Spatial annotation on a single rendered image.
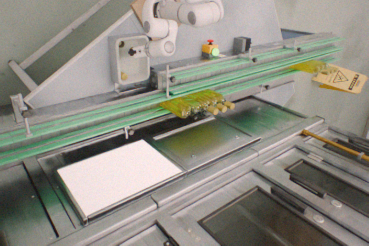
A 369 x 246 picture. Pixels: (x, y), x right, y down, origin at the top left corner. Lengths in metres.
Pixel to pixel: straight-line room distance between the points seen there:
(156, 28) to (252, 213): 0.77
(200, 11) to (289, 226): 0.90
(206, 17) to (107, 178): 0.79
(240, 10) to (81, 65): 1.07
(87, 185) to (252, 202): 0.62
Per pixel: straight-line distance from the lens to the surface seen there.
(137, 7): 1.50
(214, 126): 1.58
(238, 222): 1.11
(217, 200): 1.17
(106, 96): 1.47
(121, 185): 1.17
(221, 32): 1.92
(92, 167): 1.29
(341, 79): 4.68
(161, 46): 1.19
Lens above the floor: 2.08
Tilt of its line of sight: 46 degrees down
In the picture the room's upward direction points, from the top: 119 degrees clockwise
